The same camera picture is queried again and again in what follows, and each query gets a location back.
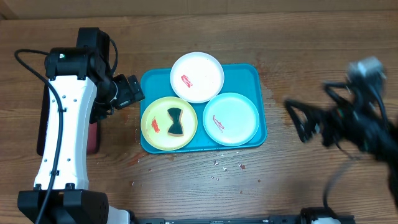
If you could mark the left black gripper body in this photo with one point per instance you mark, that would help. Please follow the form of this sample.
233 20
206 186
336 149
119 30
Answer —
127 92

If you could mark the yellow-green plate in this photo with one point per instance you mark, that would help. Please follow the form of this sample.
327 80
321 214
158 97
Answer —
155 123

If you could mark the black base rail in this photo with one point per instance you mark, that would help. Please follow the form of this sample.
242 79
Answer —
273 219

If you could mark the light blue plate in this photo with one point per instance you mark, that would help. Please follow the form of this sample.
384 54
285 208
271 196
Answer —
231 119

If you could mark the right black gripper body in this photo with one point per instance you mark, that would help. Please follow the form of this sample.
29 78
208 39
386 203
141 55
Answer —
342 124

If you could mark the white plate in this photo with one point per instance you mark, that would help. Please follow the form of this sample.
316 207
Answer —
197 77

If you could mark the black tray with red liquid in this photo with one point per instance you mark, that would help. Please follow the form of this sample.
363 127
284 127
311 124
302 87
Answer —
93 143

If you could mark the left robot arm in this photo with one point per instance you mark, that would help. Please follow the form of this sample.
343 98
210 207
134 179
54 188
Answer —
83 89

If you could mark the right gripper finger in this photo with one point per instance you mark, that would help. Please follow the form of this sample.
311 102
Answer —
340 93
313 116

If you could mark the teal plastic tray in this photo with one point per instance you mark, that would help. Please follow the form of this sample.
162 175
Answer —
240 78

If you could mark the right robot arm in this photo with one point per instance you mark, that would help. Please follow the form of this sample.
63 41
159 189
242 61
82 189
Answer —
359 117

